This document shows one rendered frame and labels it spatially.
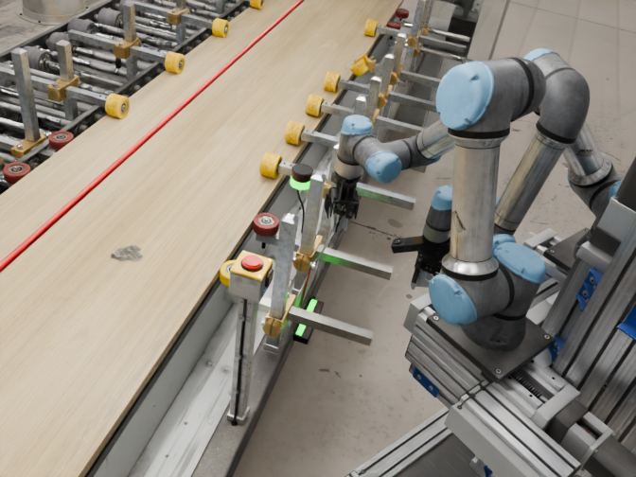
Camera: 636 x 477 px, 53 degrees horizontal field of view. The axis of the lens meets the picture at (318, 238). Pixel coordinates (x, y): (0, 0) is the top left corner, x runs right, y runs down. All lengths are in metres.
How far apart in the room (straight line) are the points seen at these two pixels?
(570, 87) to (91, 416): 1.27
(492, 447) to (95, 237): 1.18
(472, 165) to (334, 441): 1.54
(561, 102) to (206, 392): 1.18
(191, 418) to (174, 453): 0.11
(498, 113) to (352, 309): 1.94
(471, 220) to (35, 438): 0.98
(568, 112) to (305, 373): 1.62
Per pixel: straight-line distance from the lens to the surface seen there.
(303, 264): 1.89
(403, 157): 1.55
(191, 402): 1.82
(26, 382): 1.55
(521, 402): 1.54
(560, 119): 1.54
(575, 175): 1.89
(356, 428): 2.59
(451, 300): 1.33
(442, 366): 1.66
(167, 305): 1.67
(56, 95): 2.53
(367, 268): 1.92
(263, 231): 1.93
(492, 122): 1.21
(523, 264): 1.42
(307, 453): 2.49
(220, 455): 1.63
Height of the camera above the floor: 2.08
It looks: 38 degrees down
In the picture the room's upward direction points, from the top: 10 degrees clockwise
